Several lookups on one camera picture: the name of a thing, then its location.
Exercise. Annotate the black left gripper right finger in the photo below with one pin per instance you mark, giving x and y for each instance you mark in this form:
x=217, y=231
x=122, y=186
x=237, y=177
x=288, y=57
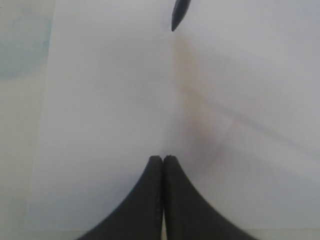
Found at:
x=188, y=216

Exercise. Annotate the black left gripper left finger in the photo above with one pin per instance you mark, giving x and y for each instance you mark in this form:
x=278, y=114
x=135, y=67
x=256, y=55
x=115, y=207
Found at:
x=140, y=215

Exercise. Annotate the white paper sheet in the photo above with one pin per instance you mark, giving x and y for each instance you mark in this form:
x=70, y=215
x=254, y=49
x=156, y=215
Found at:
x=233, y=93

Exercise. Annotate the black thin paintbrush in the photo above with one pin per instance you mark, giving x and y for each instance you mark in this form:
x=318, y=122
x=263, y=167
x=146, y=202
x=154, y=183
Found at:
x=179, y=11

